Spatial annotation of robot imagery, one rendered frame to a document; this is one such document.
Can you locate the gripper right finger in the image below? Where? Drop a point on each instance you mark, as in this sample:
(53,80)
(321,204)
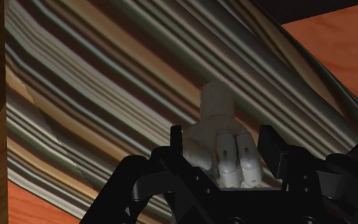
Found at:
(302,173)

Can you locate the brown grey striped bed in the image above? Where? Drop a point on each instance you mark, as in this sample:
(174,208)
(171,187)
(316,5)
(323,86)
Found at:
(110,93)

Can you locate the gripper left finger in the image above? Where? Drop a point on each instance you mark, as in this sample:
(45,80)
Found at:
(154,173)

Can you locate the white toy figure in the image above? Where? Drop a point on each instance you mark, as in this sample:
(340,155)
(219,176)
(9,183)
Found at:
(217,105)

